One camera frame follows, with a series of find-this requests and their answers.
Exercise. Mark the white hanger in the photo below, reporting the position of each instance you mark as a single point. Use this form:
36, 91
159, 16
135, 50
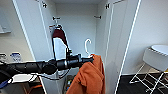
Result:
58, 27
87, 46

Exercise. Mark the orange garment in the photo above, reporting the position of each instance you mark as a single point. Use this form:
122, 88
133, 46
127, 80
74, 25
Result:
88, 78

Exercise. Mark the maroon white jacket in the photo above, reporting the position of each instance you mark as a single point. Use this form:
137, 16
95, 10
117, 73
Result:
60, 43

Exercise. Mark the dark floor clutter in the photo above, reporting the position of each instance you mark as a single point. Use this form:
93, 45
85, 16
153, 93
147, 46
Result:
69, 85

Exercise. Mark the white wardrobe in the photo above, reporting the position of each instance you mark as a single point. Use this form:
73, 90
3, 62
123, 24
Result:
80, 36

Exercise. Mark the orange stand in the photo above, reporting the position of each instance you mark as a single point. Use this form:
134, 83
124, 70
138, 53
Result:
35, 88

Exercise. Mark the black door hinge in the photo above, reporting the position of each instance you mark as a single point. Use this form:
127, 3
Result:
44, 5
107, 5

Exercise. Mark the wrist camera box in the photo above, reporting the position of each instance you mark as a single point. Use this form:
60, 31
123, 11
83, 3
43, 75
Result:
69, 52

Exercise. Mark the black wall hook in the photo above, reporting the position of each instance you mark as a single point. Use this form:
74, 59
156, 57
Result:
56, 18
97, 17

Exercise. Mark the blue white wall sticker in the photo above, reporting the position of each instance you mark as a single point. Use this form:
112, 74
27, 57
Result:
15, 56

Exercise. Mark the white wall-mounted box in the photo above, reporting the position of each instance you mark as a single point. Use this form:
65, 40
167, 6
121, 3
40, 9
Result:
4, 26

